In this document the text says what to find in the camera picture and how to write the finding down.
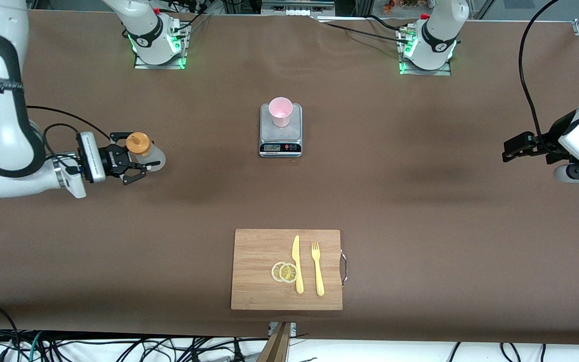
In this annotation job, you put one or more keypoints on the translucent sauce bottle orange cap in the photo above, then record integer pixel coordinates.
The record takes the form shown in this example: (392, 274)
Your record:
(149, 155)

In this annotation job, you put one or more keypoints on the yellow plastic knife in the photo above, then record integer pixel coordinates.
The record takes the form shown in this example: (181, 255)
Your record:
(295, 251)

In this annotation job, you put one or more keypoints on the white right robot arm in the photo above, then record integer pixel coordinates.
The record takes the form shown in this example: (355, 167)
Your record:
(3, 141)

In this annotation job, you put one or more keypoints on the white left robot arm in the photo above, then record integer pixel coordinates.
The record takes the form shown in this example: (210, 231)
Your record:
(435, 30)

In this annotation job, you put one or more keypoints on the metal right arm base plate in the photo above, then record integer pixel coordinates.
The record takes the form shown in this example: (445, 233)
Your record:
(160, 66)

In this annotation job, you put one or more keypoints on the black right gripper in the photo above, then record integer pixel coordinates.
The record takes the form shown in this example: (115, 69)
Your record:
(110, 161)

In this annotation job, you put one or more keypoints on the pink plastic cup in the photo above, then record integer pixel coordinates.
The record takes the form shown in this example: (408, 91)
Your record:
(280, 113)

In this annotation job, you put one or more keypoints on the yellow plastic fork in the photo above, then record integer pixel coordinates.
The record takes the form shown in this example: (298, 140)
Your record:
(319, 281)

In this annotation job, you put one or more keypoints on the wooden cutting board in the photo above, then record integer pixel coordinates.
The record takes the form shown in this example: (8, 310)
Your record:
(259, 271)

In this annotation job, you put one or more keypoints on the silver digital kitchen scale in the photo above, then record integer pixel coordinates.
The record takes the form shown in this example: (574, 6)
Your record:
(280, 143)

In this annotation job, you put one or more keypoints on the lemon slice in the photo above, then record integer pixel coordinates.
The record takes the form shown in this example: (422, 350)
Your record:
(288, 273)
(275, 272)

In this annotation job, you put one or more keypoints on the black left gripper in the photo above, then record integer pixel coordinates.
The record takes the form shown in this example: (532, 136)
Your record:
(549, 137)

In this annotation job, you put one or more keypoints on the wooden post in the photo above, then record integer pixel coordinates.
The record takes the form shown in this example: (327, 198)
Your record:
(277, 347)

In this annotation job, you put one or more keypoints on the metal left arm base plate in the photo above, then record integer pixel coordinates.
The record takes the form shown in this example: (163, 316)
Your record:
(425, 72)

